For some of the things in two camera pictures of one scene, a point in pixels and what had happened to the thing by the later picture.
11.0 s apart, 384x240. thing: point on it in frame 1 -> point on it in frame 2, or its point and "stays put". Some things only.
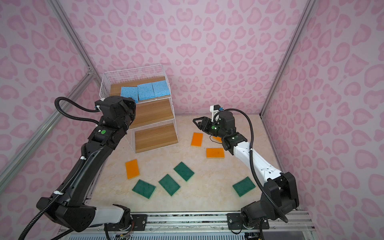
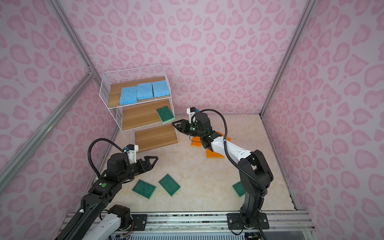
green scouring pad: x=184 y=171 -> x=165 y=114
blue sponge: x=130 y=92 stays put
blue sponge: x=160 y=88 stays put
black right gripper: x=206 y=120 -> x=183 y=125
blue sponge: x=145 y=91 stays put
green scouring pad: x=170 y=185 stays put
